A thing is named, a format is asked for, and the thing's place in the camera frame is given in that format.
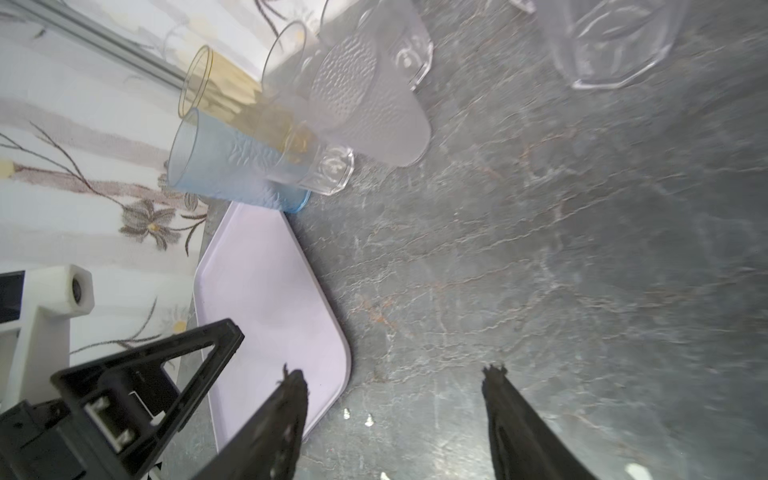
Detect blue plastic cup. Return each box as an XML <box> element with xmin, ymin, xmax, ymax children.
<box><xmin>167</xmin><ymin>108</ymin><xmax>310</xmax><ymax>213</ymax></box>

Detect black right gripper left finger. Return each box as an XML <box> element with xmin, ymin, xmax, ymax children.
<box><xmin>191</xmin><ymin>365</ymin><xmax>309</xmax><ymax>479</ymax></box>

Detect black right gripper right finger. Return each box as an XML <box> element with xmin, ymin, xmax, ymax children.
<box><xmin>482</xmin><ymin>365</ymin><xmax>595</xmax><ymax>480</ymax></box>

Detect frosted dimpled plastic cup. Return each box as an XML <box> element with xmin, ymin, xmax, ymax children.
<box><xmin>309</xmin><ymin>33</ymin><xmax>431</xmax><ymax>167</ymax></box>

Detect clear faceted tumbler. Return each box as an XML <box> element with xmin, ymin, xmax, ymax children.
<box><xmin>317</xmin><ymin>0</ymin><xmax>434</xmax><ymax>92</ymax></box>
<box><xmin>534</xmin><ymin>0</ymin><xmax>690</xmax><ymax>90</ymax></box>

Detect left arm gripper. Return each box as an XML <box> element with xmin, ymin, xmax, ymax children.
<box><xmin>1</xmin><ymin>319</ymin><xmax>245</xmax><ymax>479</ymax></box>

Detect yellow plastic cup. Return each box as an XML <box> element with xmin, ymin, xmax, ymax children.
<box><xmin>178</xmin><ymin>45</ymin><xmax>319</xmax><ymax>154</ymax></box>

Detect aluminium corner post left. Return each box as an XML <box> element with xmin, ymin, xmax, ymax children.
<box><xmin>1</xmin><ymin>0</ymin><xmax>184</xmax><ymax>90</ymax></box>

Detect clear tall glass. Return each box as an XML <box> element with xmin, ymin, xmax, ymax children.
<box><xmin>261</xmin><ymin>21</ymin><xmax>355</xmax><ymax>196</ymax></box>

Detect lilac plastic tray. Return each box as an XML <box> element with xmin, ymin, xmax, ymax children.
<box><xmin>193</xmin><ymin>203</ymin><xmax>351</xmax><ymax>449</ymax></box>

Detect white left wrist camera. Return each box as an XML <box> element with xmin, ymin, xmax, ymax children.
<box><xmin>1</xmin><ymin>264</ymin><xmax>95</xmax><ymax>413</ymax></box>

